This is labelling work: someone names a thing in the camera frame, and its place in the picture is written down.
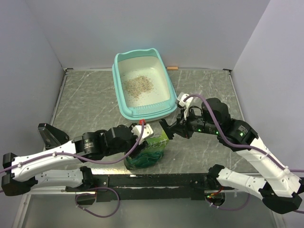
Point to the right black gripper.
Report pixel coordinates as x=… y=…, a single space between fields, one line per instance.
x=181 y=130

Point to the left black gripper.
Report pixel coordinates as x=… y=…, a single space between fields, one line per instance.
x=140 y=147

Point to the green litter bag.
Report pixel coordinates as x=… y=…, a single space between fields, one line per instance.
x=150 y=155

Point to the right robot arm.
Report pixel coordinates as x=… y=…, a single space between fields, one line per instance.
x=277 y=187

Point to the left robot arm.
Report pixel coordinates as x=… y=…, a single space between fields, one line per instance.
x=21 y=174

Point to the teal litter box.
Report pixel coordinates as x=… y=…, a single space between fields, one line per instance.
x=158 y=103

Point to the scattered litter granules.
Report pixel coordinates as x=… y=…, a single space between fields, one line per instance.
x=137 y=86

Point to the small orange block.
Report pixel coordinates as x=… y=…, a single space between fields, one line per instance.
x=172 y=68

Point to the black triangular stand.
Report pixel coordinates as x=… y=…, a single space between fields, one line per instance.
x=51 y=136

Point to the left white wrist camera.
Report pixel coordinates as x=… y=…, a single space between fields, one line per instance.
x=143 y=131

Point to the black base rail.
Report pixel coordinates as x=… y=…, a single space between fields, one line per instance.
x=192 y=186

